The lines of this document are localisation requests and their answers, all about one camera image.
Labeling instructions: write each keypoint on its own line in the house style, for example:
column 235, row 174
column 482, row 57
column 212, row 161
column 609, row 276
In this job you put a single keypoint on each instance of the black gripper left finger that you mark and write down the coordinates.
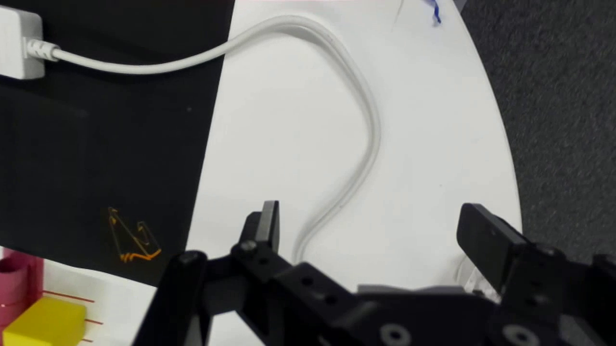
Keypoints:
column 270, row 232

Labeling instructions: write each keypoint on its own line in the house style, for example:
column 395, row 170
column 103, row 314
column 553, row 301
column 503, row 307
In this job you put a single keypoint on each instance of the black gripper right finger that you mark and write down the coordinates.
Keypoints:
column 488, row 243

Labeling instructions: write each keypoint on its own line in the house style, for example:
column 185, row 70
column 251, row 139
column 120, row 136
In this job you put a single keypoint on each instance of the black placemat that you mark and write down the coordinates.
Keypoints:
column 97, row 141

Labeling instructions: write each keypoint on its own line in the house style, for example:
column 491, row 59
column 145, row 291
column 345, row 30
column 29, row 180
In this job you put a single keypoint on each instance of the blue tape strip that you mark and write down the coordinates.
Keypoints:
column 434, row 13

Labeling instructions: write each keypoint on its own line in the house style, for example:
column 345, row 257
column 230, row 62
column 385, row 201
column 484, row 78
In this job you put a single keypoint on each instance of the yellow cube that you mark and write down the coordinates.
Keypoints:
column 45, row 324

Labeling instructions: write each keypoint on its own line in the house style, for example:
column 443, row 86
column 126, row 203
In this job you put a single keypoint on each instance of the pink comb-shaped block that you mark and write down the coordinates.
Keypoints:
column 18, row 282

